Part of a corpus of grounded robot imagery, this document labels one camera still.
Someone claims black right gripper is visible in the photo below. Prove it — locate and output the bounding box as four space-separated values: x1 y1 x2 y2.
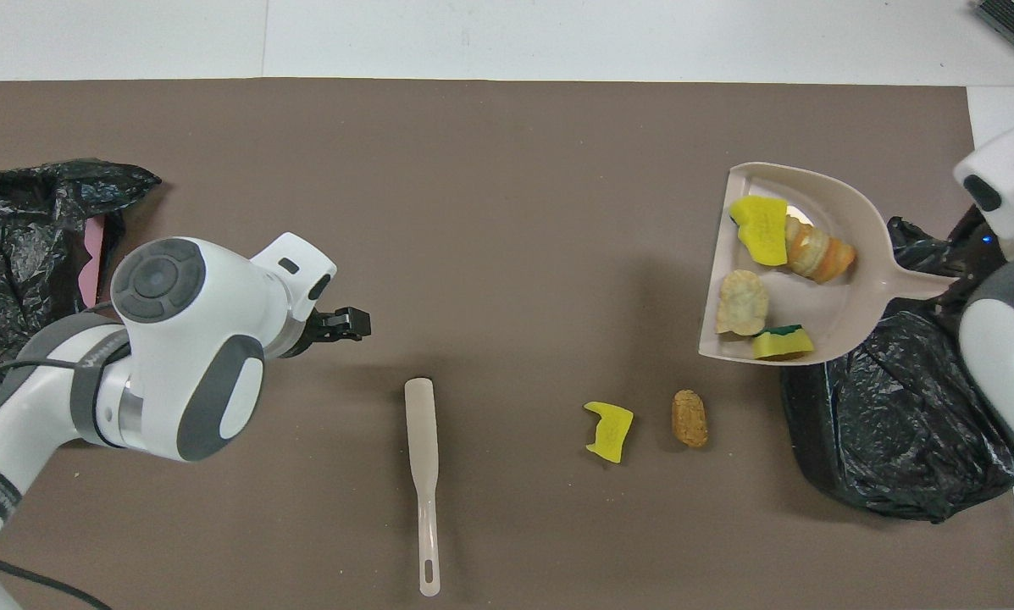
939 203 1012 327

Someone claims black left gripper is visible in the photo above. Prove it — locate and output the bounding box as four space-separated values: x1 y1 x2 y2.
291 295 372 358

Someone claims beige brush with black bristles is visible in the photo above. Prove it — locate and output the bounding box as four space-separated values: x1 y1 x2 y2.
404 377 441 597

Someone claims beige plastic dustpan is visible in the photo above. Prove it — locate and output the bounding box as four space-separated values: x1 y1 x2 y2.
698 162 961 367

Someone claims orange striped bread piece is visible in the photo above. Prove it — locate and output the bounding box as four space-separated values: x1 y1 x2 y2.
784 214 857 284

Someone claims yellow sponge with green layer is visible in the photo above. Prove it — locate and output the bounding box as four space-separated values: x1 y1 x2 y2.
752 324 815 362

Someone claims large yellow sponge piece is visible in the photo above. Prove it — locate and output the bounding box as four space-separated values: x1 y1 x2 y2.
729 195 789 267

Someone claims pale striped bread piece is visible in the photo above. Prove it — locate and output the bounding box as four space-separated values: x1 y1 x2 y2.
717 269 770 337

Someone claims notched yellow sponge piece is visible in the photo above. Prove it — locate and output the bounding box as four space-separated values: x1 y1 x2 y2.
584 402 634 464

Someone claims brown bread roll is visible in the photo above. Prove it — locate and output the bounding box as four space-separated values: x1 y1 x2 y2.
673 390 709 448

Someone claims blue bin with black bag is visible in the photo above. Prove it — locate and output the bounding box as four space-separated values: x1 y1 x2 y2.
780 216 1014 524

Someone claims pink bin with black bag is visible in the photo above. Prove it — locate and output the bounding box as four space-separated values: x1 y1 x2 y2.
0 158 162 435

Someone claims brown table mat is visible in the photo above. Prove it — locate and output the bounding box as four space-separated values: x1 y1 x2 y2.
0 78 1014 610

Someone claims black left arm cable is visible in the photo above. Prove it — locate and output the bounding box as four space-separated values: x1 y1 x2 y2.
0 352 114 610

